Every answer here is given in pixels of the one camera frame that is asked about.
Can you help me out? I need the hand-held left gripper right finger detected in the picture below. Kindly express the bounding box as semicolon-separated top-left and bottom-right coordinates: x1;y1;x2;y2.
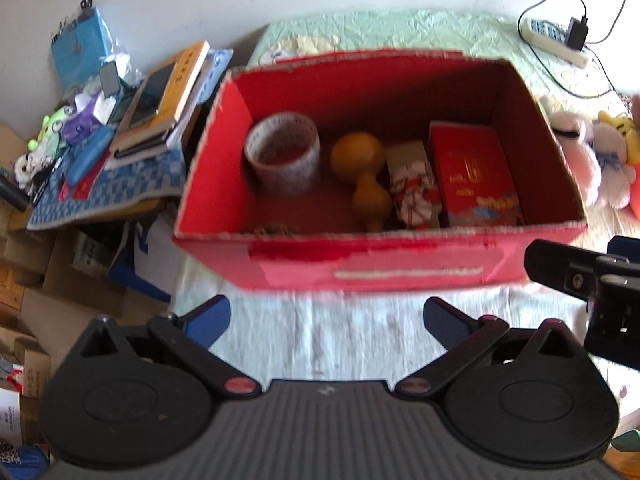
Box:
395;297;593;396

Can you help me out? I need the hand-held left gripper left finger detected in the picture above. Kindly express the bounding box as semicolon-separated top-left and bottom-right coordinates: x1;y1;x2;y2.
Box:
65;295;261;397

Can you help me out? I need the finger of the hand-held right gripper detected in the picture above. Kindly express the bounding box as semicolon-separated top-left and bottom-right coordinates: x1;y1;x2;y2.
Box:
606;235;640;264
524;239;601;304

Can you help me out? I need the red cardboard box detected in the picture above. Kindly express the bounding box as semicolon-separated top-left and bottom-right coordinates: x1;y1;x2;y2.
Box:
172;49;588;292

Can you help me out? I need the patterned cloth bundle red ribbon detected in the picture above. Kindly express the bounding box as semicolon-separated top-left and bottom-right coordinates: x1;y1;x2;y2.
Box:
391;162;443;231

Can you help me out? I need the orange-brown gourd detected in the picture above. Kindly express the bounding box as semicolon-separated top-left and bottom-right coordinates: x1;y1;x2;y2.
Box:
330;131;393;233

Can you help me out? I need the blue plastic stool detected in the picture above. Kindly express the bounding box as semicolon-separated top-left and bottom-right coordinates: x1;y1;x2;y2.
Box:
109;220;173;303

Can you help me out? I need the white plush blue bow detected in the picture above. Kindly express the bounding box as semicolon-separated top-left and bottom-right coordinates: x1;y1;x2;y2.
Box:
592;121;638;211

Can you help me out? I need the pink plush toy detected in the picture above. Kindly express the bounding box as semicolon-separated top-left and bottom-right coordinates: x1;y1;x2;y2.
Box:
537;95;603;207

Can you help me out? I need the yellow plush toy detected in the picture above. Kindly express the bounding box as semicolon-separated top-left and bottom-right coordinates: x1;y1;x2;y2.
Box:
597;110;640;167

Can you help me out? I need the red gift box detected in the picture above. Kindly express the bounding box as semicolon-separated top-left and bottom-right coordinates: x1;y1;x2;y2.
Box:
428;121;525;228

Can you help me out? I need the blue checked cloth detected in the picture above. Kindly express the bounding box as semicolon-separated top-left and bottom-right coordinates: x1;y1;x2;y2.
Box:
27;145;187;231

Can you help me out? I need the pile of cardboard boxes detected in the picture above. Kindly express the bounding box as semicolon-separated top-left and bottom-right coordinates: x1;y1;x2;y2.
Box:
0;120;176;461

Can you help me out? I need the red card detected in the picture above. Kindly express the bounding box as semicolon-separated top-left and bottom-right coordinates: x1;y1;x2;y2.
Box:
57;157;108;202

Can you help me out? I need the dark book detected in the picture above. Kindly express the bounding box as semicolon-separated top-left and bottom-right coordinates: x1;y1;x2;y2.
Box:
107;120;183;158

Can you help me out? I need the blue case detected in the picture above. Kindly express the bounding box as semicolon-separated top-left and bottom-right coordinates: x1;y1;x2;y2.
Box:
66;125;117;186

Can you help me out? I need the black charger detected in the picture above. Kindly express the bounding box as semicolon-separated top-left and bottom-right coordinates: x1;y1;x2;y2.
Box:
565;16;591;52

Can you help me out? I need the white power strip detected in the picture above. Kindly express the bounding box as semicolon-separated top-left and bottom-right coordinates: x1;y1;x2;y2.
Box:
519;16;590;68

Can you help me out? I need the purple tissue pack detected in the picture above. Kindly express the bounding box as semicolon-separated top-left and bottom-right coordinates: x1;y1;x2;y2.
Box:
62;94;108;142

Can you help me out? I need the silver tablet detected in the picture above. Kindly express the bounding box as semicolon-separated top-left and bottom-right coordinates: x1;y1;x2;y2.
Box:
129;62;177;126

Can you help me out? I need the black cylinder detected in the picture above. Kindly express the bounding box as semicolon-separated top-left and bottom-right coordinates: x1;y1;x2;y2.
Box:
0;176;30;211

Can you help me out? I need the white black plush toy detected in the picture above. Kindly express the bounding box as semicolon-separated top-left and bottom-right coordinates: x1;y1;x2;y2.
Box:
12;152;48;186

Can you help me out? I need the green frog plush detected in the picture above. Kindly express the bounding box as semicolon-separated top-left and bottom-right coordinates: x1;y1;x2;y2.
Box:
27;106;76;153

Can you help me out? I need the blue patterned paper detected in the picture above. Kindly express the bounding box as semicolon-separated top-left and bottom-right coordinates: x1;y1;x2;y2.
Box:
197;49;235;106

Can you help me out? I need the yellow book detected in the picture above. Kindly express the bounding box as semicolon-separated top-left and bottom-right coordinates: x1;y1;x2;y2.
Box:
117;40;211;133

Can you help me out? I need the grey phone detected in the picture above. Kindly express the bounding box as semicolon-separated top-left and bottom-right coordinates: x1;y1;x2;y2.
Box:
99;61;122;97

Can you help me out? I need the blue bag in plastic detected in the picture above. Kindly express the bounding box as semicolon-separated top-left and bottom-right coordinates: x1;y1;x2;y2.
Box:
50;7;123;96

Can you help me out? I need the black cable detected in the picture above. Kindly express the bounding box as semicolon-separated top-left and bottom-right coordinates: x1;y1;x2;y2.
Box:
587;0;631;45
535;42;618;102

